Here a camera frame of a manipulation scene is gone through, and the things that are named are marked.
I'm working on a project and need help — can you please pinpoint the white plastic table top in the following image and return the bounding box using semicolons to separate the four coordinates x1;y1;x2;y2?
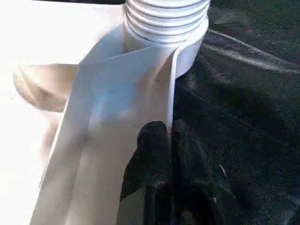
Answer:
0;0;210;225

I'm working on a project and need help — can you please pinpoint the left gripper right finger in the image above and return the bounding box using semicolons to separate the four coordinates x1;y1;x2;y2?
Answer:
170;119;238;225

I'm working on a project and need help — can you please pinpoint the white plastic table leg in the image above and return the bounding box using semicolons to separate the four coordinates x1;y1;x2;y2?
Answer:
123;0;211;45

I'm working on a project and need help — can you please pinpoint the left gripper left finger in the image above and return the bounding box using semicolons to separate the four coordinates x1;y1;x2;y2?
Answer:
119;120;174;225

